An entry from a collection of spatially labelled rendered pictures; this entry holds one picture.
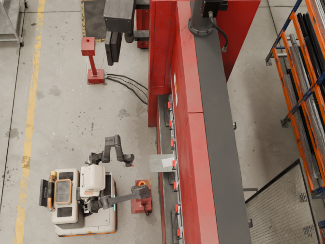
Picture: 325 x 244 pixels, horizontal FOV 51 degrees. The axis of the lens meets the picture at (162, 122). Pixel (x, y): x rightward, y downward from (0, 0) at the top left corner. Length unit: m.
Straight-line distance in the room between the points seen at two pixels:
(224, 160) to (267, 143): 2.79
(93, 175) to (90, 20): 3.26
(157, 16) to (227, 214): 1.64
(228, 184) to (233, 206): 0.13
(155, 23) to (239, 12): 0.68
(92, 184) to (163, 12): 1.52
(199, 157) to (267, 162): 2.74
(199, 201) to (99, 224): 2.18
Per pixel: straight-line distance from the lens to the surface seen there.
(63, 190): 3.50
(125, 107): 4.77
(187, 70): 2.33
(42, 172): 4.59
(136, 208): 4.18
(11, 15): 5.60
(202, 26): 2.47
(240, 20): 3.00
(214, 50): 2.46
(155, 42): 3.09
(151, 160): 3.40
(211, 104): 2.22
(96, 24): 5.63
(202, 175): 2.03
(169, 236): 3.37
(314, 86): 4.22
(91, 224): 4.03
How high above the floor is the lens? 4.22
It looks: 65 degrees down
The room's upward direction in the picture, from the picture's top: 7 degrees clockwise
